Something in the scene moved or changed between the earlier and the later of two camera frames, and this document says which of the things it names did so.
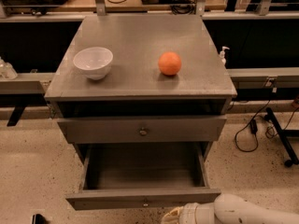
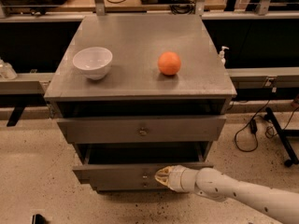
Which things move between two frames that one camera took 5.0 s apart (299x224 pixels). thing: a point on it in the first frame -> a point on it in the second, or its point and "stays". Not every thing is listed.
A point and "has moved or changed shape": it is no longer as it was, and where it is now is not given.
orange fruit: (169, 63) stays
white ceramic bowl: (93, 62) stays
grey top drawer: (142, 130) stays
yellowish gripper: (191, 213) -> (177, 178)
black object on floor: (38, 218) stays
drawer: (149, 175) has moved or changed shape
